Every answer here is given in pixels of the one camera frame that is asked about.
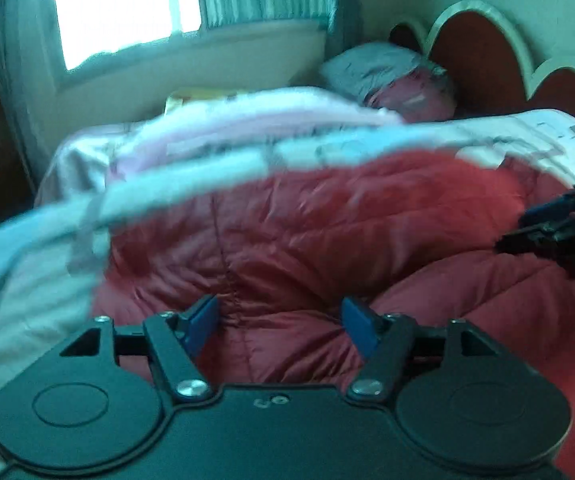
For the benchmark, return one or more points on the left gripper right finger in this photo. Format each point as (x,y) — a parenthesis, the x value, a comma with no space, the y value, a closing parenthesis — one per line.
(394,350)

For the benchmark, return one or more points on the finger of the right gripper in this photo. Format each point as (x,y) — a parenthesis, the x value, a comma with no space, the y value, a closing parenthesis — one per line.
(548,239)
(559,209)

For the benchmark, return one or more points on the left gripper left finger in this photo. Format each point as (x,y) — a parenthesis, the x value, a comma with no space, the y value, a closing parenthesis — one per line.
(171,342)

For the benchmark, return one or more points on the red quilted down jacket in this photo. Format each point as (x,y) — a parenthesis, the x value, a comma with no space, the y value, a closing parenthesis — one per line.
(411,232)

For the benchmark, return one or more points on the white patterned bed sheet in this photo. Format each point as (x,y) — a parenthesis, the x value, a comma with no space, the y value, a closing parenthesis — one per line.
(53,260)

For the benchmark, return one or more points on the red white scalloped headboard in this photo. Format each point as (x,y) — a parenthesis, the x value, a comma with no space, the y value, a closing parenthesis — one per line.
(489,61)

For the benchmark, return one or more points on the pink folded blanket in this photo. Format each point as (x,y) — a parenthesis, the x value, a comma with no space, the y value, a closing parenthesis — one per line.
(91,159)

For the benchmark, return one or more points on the yellow cloth near window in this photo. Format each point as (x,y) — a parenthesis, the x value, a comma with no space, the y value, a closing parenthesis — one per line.
(184,96)

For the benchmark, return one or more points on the grey-blue right curtain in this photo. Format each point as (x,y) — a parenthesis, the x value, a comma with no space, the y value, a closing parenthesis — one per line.
(345,26)

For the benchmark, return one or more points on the grey-blue curtain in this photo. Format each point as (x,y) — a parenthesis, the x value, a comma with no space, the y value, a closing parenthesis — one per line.
(28,68)
(345,26)

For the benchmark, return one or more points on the bright window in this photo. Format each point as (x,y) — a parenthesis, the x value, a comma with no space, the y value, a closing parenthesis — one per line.
(91,38)

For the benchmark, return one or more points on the grey-blue left curtain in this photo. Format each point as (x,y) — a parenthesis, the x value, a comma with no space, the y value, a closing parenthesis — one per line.
(28,68)

